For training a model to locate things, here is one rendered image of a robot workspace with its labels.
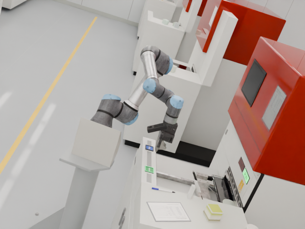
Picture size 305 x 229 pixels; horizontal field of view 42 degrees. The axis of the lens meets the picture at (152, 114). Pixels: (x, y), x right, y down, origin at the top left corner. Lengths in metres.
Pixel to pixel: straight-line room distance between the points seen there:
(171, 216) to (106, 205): 1.54
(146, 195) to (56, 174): 1.73
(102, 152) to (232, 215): 0.88
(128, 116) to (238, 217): 0.93
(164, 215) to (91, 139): 0.72
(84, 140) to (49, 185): 1.20
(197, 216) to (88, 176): 0.81
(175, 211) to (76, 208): 0.88
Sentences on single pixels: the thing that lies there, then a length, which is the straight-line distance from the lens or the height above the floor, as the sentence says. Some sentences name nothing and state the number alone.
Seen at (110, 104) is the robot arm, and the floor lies 1.19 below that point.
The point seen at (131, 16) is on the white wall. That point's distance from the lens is 10.17.
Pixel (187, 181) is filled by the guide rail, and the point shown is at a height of 0.84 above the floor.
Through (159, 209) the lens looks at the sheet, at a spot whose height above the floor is 0.97.
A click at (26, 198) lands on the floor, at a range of 3.47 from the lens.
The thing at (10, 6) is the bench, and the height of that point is 0.14.
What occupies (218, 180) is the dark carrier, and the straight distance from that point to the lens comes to 2.73.
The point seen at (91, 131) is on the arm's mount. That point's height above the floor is 1.03.
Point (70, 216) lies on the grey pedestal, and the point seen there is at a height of 0.35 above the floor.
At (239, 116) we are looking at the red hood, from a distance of 2.71.
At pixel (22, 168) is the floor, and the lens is 3.78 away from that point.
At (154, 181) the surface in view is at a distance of 2.32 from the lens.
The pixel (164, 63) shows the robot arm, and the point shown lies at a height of 1.50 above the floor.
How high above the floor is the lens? 2.22
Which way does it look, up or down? 24 degrees down
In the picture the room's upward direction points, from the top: 19 degrees clockwise
